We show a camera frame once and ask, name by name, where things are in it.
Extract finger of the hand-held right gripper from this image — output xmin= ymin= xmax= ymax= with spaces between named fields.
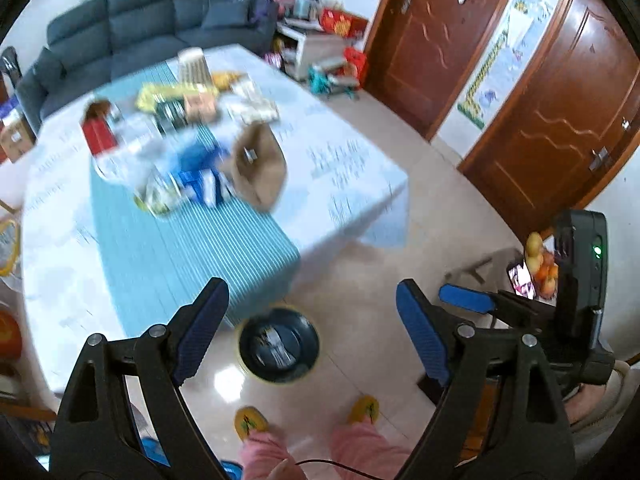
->
xmin=439 ymin=283 xmax=554 ymax=332

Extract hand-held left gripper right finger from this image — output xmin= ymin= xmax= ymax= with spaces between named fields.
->
xmin=395 ymin=279 xmax=578 ymax=480

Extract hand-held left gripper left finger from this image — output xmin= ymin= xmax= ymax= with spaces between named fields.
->
xmin=49 ymin=276 xmax=231 ymax=480

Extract black round trash bin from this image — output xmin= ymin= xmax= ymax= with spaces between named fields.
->
xmin=237 ymin=307 xmax=321 ymax=384

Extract brown and green milk carton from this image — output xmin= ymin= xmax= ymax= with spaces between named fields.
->
xmin=229 ymin=124 xmax=289 ymax=212

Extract bowl of fruit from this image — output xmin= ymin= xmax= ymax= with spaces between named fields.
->
xmin=524 ymin=231 xmax=560 ymax=302

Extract yellow slipper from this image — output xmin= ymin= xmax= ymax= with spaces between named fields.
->
xmin=348 ymin=395 xmax=380 ymax=427
xmin=234 ymin=406 xmax=271 ymax=442

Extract green and yellow wrapper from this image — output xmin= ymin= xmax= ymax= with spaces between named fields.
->
xmin=134 ymin=174 xmax=185 ymax=217

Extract pink pants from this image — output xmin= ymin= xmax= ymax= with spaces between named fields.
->
xmin=238 ymin=422 xmax=417 ymax=480

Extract blue and white packet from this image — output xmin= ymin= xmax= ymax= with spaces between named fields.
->
xmin=176 ymin=141 xmax=232 ymax=207

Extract brown wooden door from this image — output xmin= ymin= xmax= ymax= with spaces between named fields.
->
xmin=456 ymin=0 xmax=640 ymax=247
xmin=362 ymin=0 xmax=527 ymax=142

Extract white tree print tablecloth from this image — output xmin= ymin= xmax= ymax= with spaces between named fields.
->
xmin=20 ymin=44 xmax=409 ymax=401

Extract clear plastic bag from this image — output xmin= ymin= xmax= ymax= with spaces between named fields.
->
xmin=94 ymin=114 xmax=173 ymax=187

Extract peach small box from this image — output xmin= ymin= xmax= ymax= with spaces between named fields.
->
xmin=183 ymin=92 xmax=221 ymax=124

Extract yellow printed packet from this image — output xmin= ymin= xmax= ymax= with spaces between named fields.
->
xmin=137 ymin=82 xmax=219 ymax=114

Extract orange snack wrapper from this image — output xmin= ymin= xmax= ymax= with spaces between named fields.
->
xmin=212 ymin=72 xmax=247 ymax=92

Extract red bag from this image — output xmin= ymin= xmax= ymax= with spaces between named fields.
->
xmin=342 ymin=47 xmax=369 ymax=87

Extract grey checkered paper cup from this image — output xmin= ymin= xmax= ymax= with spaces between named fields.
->
xmin=177 ymin=47 xmax=211 ymax=86

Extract cardboard box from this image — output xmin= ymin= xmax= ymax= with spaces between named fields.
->
xmin=0 ymin=100 xmax=39 ymax=162

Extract white low cabinet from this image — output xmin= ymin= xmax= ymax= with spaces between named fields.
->
xmin=276 ymin=21 xmax=370 ymax=82

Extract red gift box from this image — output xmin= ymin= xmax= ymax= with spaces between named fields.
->
xmin=319 ymin=7 xmax=369 ymax=39

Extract dark blue sofa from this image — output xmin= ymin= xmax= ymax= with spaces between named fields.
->
xmin=15 ymin=0 xmax=279 ymax=122

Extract black cable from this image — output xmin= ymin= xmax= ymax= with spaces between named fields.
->
xmin=294 ymin=458 xmax=397 ymax=480

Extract wall poster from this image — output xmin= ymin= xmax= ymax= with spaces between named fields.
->
xmin=456 ymin=0 xmax=557 ymax=131

